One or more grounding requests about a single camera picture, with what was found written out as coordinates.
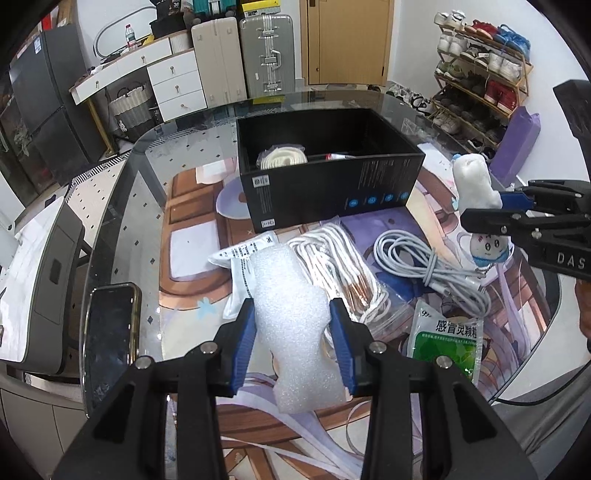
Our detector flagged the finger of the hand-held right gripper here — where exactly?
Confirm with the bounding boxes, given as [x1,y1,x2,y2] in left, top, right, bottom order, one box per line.
[462,209,591,251]
[501,179,591,219]

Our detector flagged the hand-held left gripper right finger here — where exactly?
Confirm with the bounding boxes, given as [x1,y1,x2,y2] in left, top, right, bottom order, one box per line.
[328,296,540,480]

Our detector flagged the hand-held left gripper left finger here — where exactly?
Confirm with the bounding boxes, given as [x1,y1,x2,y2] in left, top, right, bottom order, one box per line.
[52,298,258,480]

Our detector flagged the white plush toy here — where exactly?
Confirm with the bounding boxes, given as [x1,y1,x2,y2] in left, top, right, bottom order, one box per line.
[450,154,513,273]

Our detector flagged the white foam sheet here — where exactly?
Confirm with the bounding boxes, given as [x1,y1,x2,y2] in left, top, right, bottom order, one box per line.
[248,244,352,415]

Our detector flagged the white printed packet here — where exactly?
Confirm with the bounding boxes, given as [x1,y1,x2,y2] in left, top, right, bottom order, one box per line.
[208,232,279,320]

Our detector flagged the white cords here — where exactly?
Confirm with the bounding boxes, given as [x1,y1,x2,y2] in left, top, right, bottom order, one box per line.
[286,222,413,339]

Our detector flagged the grey cable bundle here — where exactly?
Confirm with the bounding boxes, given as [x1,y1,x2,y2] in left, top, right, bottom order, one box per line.
[372,230,492,317]

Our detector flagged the green medicine packet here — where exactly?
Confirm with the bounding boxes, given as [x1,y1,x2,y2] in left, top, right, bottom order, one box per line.
[407,299,485,384]

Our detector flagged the black cardboard box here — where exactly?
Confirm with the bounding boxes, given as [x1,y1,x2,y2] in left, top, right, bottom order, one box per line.
[236,108,426,234]

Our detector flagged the person's right forearm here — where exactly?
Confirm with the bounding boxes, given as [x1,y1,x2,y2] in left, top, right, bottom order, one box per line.
[575,279,591,352]

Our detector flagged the purple mat bag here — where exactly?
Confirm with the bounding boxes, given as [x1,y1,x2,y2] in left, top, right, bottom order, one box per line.
[487,107,542,174]

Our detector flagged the printed cartoon table mat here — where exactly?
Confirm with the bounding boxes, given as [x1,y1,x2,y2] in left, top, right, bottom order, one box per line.
[157,152,560,480]

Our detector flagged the wooden shoe rack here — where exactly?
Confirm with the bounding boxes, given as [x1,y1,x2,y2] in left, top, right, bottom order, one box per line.
[431,28,535,154]

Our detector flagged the smartphone with gold case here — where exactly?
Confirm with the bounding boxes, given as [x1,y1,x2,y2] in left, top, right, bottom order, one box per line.
[82,282,141,418]

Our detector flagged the shoe rack with shoes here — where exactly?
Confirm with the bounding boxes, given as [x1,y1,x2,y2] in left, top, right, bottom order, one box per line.
[434,11,533,153]

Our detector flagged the scattered shoes pile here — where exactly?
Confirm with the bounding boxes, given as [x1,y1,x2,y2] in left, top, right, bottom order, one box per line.
[385,83,435,112]

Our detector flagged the person's grey clothing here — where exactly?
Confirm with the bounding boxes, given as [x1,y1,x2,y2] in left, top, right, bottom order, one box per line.
[496,348,591,480]

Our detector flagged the cream fabric roll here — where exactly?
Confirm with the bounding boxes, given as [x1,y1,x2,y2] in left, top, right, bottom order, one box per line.
[256,144,308,173]

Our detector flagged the marble top side table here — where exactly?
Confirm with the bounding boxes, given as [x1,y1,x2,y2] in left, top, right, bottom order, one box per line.
[0,198,89,378]

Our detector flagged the black white patterned rug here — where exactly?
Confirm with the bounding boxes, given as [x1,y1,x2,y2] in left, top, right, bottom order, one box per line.
[65,154,136,200]

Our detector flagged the wooden door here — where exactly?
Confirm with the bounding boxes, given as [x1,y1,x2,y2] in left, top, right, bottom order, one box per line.
[300,0,396,86]

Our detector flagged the wicker basket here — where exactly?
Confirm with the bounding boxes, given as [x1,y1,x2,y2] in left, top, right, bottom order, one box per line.
[109,85,154,131]

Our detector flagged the white dresser with drawers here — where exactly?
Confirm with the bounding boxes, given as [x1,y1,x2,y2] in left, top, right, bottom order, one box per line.
[69,34,209,126]

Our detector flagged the grey aluminium suitcase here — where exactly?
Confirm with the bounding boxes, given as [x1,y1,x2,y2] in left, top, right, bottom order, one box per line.
[239,14,296,99]

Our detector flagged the beige suitcase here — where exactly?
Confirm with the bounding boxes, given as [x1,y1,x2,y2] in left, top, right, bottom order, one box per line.
[191,17,249,108]

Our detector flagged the dark grey fridge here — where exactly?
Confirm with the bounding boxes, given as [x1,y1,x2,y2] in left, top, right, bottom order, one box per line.
[8,28,108,186]

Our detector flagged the black bag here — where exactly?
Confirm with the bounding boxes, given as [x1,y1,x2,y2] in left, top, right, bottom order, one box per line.
[150,0,195,40]

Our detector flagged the teal suitcase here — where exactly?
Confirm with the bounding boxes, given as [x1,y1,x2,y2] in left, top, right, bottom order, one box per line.
[193,0,239,16]

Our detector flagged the black cable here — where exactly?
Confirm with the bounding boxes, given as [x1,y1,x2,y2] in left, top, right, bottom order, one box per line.
[488,362,588,408]

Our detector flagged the oval metal frame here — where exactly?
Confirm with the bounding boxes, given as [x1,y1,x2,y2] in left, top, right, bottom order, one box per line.
[93,4,158,59]

